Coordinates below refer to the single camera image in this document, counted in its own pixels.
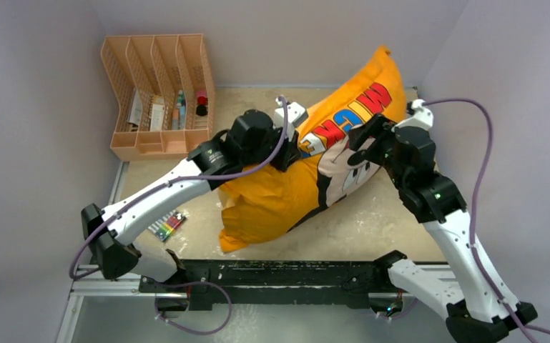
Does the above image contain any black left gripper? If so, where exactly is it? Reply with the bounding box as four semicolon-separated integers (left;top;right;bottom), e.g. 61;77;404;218
242;121;303;172

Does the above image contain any orange Mickey Mouse pillowcase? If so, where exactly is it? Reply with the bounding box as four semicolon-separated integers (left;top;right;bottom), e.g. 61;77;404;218
218;45;406;253

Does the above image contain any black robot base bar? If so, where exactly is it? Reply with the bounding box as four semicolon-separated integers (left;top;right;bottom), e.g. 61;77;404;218
140;250;407;311

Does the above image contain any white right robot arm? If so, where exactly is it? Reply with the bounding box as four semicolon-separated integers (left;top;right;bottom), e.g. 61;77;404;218
348;115;538;342

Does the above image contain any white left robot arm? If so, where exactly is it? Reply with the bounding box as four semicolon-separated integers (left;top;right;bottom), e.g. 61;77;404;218
81;103;308;292

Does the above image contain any red and black bottle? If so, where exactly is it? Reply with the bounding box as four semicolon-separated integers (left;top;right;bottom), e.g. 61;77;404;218
195;90;208;116

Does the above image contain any teal and orange tube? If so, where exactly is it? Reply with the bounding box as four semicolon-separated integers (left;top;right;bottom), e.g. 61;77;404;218
171;90;186;130

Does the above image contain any beige paper card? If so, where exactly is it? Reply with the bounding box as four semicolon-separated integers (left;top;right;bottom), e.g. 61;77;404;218
149;95;165;131

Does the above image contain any pink plastic file organizer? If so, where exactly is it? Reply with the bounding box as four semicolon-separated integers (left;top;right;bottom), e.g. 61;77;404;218
100;34;216;161

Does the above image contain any white paper booklet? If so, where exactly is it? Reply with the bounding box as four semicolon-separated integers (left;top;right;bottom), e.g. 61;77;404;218
127;89;143;126

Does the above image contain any colourful marker pen pack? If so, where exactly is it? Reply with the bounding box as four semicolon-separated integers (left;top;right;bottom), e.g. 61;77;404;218
148;210;186;242

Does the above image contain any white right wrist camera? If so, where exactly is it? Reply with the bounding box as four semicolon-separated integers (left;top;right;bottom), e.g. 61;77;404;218
393;99;434;131

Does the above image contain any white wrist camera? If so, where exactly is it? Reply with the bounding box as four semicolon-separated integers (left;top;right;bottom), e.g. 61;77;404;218
393;99;434;131
272;99;308;141

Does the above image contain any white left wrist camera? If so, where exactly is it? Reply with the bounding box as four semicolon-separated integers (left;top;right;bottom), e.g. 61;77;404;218
272;99;308;141

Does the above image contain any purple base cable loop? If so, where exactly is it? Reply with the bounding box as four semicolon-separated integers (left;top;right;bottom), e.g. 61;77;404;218
154;280;233;336

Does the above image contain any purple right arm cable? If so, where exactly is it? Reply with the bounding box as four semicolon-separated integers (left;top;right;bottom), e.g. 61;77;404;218
416;98;550;343

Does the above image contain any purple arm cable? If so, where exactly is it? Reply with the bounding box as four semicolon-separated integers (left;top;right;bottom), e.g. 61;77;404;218
69;95;289;281
416;98;550;343

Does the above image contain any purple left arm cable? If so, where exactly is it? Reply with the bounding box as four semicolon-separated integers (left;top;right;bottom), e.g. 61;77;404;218
69;95;289;281

